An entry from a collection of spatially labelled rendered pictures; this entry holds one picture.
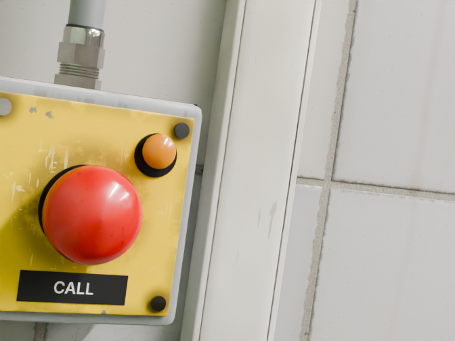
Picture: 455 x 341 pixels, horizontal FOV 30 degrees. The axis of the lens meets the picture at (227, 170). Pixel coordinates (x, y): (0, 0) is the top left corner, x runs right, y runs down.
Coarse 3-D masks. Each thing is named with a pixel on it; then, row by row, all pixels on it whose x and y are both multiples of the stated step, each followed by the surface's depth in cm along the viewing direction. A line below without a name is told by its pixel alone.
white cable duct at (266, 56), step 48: (240, 0) 43; (288, 0) 44; (240, 48) 43; (288, 48) 44; (240, 96) 44; (288, 96) 45; (240, 144) 44; (288, 144) 45; (240, 192) 44; (288, 192) 45; (240, 240) 44; (192, 288) 45; (240, 288) 45; (192, 336) 44; (240, 336) 45
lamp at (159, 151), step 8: (152, 136) 36; (160, 136) 36; (144, 144) 36; (152, 144) 35; (160, 144) 36; (168, 144) 36; (144, 152) 35; (152, 152) 35; (160, 152) 35; (168, 152) 36; (152, 160) 36; (160, 160) 36; (168, 160) 36; (160, 168) 36
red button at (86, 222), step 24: (96, 168) 33; (48, 192) 33; (72, 192) 33; (96, 192) 33; (120, 192) 33; (48, 216) 33; (72, 216) 32; (96, 216) 33; (120, 216) 33; (48, 240) 33; (72, 240) 33; (96, 240) 33; (120, 240) 33; (96, 264) 34
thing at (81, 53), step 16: (80, 0) 37; (96, 0) 38; (80, 16) 37; (96, 16) 38; (64, 32) 38; (80, 32) 37; (96, 32) 38; (64, 48) 38; (80, 48) 37; (96, 48) 38; (64, 64) 38; (80, 64) 37; (96, 64) 38; (64, 80) 38; (80, 80) 37; (96, 80) 38
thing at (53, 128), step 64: (0, 128) 34; (64, 128) 35; (128, 128) 36; (192, 128) 37; (0, 192) 34; (0, 256) 34; (128, 256) 36; (0, 320) 35; (64, 320) 36; (128, 320) 37
